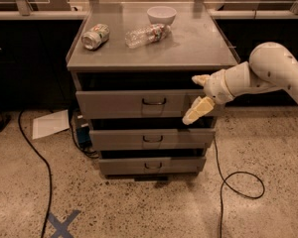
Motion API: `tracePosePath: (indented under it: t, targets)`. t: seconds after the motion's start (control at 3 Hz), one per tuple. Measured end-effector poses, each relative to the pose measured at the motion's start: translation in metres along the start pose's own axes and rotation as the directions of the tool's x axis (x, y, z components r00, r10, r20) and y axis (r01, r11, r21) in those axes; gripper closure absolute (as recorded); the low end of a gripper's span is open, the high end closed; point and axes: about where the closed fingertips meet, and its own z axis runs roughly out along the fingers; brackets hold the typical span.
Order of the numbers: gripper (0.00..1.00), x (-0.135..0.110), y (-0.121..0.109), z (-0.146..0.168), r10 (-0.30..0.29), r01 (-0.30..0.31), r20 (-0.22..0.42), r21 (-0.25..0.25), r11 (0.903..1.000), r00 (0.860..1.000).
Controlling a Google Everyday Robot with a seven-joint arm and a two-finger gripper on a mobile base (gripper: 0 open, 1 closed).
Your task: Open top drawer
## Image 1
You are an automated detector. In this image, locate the grey bottom drawer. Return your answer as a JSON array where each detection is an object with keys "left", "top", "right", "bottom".
[{"left": 98, "top": 157, "right": 206, "bottom": 176}]

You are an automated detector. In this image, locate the black cable left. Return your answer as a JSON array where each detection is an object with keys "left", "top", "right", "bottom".
[{"left": 17, "top": 109, "right": 54, "bottom": 238}]

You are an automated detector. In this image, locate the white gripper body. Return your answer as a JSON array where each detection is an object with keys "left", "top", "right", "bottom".
[{"left": 204, "top": 69, "right": 234, "bottom": 104}]

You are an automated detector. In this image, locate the grey metal drawer cabinet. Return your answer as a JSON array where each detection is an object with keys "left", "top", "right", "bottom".
[{"left": 66, "top": 1, "right": 240, "bottom": 182}]

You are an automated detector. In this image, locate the grey top drawer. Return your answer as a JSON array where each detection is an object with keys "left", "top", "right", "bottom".
[{"left": 74, "top": 88, "right": 226, "bottom": 120}]

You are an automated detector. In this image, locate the grey drawer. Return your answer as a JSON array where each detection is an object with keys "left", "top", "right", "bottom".
[
  {"left": 89, "top": 129, "right": 215, "bottom": 151},
  {"left": 98, "top": 157, "right": 206, "bottom": 176},
  {"left": 74, "top": 88, "right": 226, "bottom": 120}
]

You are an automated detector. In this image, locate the blue tape cross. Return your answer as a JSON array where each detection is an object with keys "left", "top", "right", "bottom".
[{"left": 48, "top": 210, "right": 80, "bottom": 238}]

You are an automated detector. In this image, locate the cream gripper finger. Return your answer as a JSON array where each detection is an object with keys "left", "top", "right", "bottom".
[
  {"left": 182, "top": 96, "right": 215, "bottom": 125},
  {"left": 192, "top": 74, "right": 210, "bottom": 86}
]

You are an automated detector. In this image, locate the grey middle drawer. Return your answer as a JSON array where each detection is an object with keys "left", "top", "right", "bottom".
[{"left": 89, "top": 129, "right": 215, "bottom": 151}]

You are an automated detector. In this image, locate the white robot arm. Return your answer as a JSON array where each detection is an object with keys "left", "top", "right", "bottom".
[{"left": 182, "top": 42, "right": 298, "bottom": 125}]

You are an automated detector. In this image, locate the crushed soda can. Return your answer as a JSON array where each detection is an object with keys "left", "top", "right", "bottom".
[{"left": 81, "top": 24, "right": 110, "bottom": 51}]

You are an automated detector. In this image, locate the clear plastic bottle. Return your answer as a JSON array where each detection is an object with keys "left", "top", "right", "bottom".
[{"left": 125, "top": 24, "right": 171, "bottom": 49}]

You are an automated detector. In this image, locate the black cable right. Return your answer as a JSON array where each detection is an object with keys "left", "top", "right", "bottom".
[{"left": 213, "top": 136, "right": 266, "bottom": 238}]

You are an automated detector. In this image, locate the white paper sheet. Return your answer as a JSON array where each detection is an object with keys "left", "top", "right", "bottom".
[{"left": 33, "top": 110, "right": 70, "bottom": 139}]

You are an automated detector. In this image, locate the black cable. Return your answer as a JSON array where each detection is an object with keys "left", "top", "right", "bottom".
[
  {"left": 17, "top": 109, "right": 54, "bottom": 238},
  {"left": 213, "top": 136, "right": 266, "bottom": 238}
]

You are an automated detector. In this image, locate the blue power box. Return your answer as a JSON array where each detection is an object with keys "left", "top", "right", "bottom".
[{"left": 74, "top": 114, "right": 91, "bottom": 148}]

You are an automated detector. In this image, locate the white bowl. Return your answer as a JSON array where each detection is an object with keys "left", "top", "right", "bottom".
[{"left": 147, "top": 6, "right": 177, "bottom": 25}]

